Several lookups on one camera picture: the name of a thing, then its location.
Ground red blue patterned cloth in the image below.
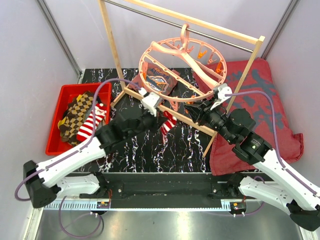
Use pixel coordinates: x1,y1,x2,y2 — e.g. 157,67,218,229
209,58,304,176

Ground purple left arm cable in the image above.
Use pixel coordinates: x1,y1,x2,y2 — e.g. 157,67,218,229
14,77,142,238

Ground wooden drying rack frame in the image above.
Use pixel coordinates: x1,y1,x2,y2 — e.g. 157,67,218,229
98,0,265,157

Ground brown yellow argyle sock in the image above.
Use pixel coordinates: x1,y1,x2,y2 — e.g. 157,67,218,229
57,91,94,147

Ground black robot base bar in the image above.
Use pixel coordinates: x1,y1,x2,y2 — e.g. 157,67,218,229
79,172,243,199

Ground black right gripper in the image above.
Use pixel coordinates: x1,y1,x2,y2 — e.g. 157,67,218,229
184,95,236,144

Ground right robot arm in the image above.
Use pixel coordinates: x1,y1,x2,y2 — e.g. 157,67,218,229
185,103,320,231

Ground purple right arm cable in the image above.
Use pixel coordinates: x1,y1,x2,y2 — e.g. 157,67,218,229
224,90,320,197

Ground red white striped sock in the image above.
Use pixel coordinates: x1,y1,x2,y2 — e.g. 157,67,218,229
76,103,107,142
160,111,177,137

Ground pink clothespin front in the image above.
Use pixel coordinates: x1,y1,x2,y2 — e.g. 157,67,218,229
171,102,179,112

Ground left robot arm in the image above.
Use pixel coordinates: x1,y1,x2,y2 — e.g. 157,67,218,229
23,111,166,208

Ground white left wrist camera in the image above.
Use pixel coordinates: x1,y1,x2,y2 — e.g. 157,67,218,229
138,87,161,117

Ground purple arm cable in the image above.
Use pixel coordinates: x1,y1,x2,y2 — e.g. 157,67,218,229
224,90,320,197
14,77,142,238

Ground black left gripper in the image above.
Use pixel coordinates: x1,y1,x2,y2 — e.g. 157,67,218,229
126,106,169,141

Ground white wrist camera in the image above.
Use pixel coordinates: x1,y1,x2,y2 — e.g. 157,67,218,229
210,83,232,110
138,87,161,117

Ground red plastic bin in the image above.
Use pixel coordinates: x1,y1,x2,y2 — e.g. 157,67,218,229
45,83,112,156

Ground folded pink printed shirt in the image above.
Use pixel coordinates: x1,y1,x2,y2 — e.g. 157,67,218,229
142,62,178,96

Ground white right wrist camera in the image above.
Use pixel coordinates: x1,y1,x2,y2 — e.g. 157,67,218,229
210,83,232,110

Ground pink round clip hanger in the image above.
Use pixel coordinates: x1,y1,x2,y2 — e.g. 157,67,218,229
138,23,227,107

